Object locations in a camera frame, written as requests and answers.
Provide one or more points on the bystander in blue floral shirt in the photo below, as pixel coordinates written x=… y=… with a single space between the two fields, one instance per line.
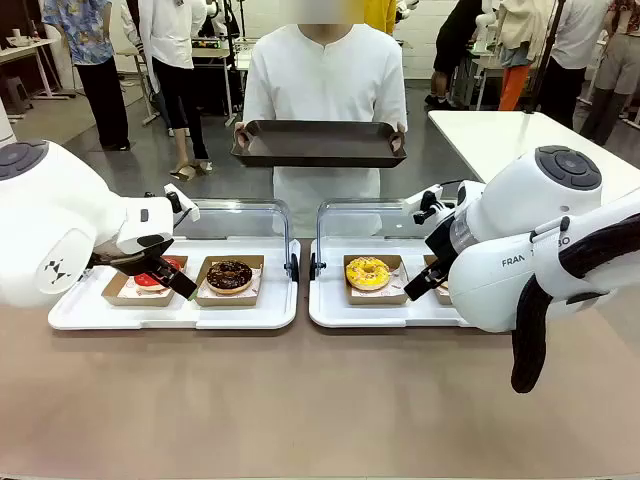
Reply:
x=90 y=40

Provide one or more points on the grey plastic stool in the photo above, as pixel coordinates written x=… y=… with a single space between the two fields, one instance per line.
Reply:
x=17 y=92

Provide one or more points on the dark brown serving tray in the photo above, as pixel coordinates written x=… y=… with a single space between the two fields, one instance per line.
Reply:
x=320 y=145

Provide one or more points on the bystander in yellow top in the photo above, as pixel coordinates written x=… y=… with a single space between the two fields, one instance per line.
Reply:
x=382 y=12

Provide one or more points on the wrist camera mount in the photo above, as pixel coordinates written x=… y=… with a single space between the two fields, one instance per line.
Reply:
x=182 y=202
x=427 y=200

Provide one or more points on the person's left hand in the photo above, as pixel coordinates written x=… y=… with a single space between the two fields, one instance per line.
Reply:
x=399 y=137

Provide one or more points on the white background desk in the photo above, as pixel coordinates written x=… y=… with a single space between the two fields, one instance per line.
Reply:
x=30 y=47

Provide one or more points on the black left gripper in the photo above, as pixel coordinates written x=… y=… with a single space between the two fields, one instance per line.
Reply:
x=125 y=260

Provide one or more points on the person's right hand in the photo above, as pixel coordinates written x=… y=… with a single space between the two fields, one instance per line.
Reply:
x=242 y=137

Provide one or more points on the bystander with orange trousers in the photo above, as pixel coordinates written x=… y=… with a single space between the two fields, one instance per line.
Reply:
x=515 y=75

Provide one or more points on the white printed paper liner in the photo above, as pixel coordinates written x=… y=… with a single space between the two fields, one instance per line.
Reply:
x=257 y=280
x=397 y=287

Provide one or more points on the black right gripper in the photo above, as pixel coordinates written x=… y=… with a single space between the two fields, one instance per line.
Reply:
x=442 y=240

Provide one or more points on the bystander in black clothes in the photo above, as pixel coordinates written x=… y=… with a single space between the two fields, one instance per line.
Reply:
x=450 y=40

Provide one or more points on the bystander in khaki shorts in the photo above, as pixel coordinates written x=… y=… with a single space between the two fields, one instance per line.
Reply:
x=617 y=65

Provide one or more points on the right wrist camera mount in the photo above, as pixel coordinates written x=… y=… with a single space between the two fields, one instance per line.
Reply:
x=427 y=200

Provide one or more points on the red glazed donut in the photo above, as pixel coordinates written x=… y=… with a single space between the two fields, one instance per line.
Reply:
x=145 y=285

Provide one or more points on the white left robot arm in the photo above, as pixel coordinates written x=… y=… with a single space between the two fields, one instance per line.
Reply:
x=50 y=225

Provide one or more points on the white display tray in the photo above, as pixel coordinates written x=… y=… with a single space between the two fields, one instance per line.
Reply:
x=330 y=312
x=240 y=315

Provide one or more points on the bystander white shirt black trousers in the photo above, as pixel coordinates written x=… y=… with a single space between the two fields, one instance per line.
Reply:
x=175 y=40

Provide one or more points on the bystander white shirt dark trousers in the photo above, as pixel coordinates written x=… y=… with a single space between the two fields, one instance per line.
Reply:
x=575 y=45

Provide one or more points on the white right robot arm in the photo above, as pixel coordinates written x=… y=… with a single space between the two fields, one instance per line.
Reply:
x=525 y=225

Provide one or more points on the person in white shirt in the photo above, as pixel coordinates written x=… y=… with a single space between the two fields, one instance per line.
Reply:
x=325 y=75

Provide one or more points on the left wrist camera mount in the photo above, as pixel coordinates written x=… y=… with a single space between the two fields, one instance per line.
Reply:
x=182 y=202

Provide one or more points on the brown cardboard donut box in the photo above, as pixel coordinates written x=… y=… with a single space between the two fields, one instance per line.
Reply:
x=375 y=299
x=120 y=295
x=432 y=270
x=227 y=299

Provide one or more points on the clear hinged display lid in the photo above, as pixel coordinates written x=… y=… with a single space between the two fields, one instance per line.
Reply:
x=240 y=220
x=360 y=220

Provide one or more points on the black tripod pole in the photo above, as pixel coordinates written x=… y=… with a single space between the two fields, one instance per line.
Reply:
x=545 y=55

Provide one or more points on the white side table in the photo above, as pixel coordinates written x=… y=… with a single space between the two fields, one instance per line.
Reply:
x=500 y=135

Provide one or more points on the yellow sprinkled donut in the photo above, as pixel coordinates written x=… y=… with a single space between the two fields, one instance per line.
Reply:
x=367 y=273

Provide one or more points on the chocolate sprinkled donut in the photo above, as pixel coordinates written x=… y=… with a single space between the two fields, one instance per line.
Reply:
x=230 y=276

